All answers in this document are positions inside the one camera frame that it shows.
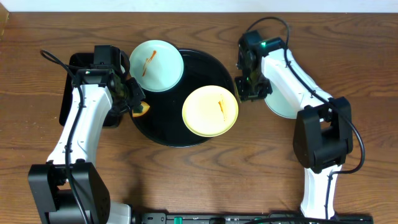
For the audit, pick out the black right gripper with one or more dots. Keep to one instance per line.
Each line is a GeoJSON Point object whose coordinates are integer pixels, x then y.
{"type": "Point", "coordinates": [244, 94]}

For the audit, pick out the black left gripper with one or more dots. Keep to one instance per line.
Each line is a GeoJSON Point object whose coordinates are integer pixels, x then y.
{"type": "Point", "coordinates": [137, 97]}

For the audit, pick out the orange green sponge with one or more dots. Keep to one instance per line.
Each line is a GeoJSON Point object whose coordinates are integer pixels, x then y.
{"type": "Point", "coordinates": [140, 110]}

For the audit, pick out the light green plate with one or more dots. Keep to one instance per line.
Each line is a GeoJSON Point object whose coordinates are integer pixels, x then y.
{"type": "Point", "coordinates": [279, 105]}
{"type": "Point", "coordinates": [156, 65]}

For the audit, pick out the yellow plate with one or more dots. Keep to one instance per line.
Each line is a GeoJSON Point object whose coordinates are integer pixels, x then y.
{"type": "Point", "coordinates": [210, 111]}

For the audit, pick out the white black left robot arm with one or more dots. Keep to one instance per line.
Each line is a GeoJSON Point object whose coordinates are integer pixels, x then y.
{"type": "Point", "coordinates": [68, 188]}

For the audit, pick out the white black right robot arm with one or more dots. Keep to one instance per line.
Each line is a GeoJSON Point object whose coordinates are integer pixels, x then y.
{"type": "Point", "coordinates": [322, 134]}

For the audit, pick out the round black tray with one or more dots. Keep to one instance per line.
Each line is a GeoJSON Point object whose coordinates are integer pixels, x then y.
{"type": "Point", "coordinates": [163, 123]}

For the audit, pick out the rectangular black tray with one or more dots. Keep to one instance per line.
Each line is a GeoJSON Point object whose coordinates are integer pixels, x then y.
{"type": "Point", "coordinates": [84, 60]}

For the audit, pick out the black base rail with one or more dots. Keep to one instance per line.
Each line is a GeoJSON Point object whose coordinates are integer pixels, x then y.
{"type": "Point", "coordinates": [279, 217]}

